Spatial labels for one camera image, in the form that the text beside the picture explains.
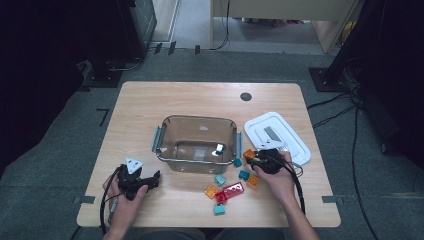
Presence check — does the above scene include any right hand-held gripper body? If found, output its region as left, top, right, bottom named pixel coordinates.
left=255, top=139, right=292, bottom=175

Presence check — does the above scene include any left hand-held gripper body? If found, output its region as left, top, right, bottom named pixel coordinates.
left=116, top=157, right=151, bottom=202

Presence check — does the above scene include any white container lid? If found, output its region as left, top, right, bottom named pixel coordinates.
left=243, top=111, right=312, bottom=167

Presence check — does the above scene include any red long toy brick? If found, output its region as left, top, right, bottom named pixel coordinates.
left=222, top=181, right=245, bottom=199

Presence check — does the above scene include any red square toy brick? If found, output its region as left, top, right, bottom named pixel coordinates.
left=214, top=190, right=229, bottom=205

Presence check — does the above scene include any clear plastic storage container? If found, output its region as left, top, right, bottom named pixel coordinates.
left=151, top=114, right=244, bottom=175

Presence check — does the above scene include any person's right hand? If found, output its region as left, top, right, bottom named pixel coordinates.
left=252, top=151, right=300, bottom=207

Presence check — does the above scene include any person's left hand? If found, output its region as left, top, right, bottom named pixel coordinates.
left=103, top=173, right=150, bottom=225

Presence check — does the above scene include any grey tape strip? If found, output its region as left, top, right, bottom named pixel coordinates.
left=72, top=195, right=96, bottom=205

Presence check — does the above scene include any black tape corner mark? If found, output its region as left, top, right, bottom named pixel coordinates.
left=96, top=107, right=110, bottom=128

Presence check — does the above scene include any black stand base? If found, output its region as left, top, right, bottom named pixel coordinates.
left=81, top=59, right=124, bottom=89

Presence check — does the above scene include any black metal stand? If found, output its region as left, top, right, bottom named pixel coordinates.
left=308, top=0, right=373, bottom=93

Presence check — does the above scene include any dark curtain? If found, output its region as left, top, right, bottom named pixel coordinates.
left=353, top=0, right=424, bottom=171
left=0, top=0, right=131, bottom=174

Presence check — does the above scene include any light wooden desk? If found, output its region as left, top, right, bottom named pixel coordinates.
left=209, top=0, right=363, bottom=54

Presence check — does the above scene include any dark cabinet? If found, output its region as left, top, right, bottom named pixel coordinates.
left=128, top=0, right=158, bottom=60

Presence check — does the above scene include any yellow object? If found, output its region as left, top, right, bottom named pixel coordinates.
left=339, top=20, right=358, bottom=46

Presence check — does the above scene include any grey cable plug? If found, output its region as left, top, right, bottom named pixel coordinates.
left=108, top=196, right=120, bottom=224
left=289, top=161, right=304, bottom=178

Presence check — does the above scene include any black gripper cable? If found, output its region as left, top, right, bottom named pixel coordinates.
left=99, top=164, right=123, bottom=236
left=266, top=156, right=307, bottom=216

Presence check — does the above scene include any black floor cable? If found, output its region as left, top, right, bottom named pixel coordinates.
left=351, top=106, right=380, bottom=240
left=306, top=91, right=354, bottom=111
left=312, top=104, right=357, bottom=130

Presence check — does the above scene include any grey floor cable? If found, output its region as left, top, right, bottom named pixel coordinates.
left=106, top=46, right=158, bottom=73

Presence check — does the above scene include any black hanging cable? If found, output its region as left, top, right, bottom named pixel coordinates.
left=209, top=0, right=232, bottom=51

